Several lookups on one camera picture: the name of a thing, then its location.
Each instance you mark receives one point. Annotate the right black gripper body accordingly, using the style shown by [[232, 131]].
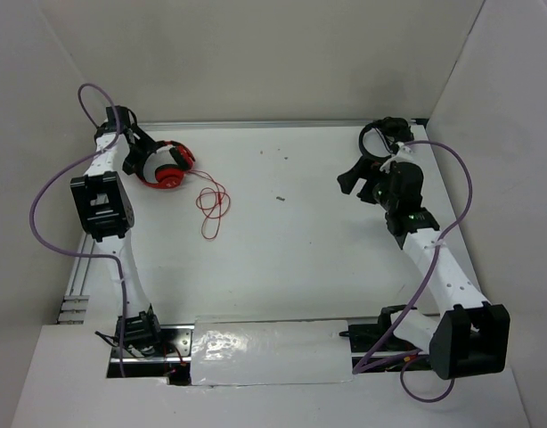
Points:
[[376, 189]]

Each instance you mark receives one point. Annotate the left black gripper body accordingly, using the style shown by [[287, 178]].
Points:
[[131, 128]]

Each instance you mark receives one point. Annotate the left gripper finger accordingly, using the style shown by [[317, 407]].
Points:
[[136, 159], [143, 141]]

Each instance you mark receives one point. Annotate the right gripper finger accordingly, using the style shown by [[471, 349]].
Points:
[[363, 168], [347, 181]]

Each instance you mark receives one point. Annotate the red black headphones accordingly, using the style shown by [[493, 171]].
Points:
[[170, 175]]

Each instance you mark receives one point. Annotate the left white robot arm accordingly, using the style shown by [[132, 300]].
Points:
[[106, 214]]

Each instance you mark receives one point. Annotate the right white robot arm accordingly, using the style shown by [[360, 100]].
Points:
[[471, 335]]

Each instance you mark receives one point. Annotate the black headphones in corner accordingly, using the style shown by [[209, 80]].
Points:
[[392, 132]]

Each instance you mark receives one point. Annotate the white taped cover sheet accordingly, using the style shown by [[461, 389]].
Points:
[[270, 353]]

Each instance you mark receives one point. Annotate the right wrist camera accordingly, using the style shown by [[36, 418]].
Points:
[[403, 154]]

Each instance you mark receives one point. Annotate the aluminium table frame rail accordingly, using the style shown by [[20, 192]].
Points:
[[308, 123]]

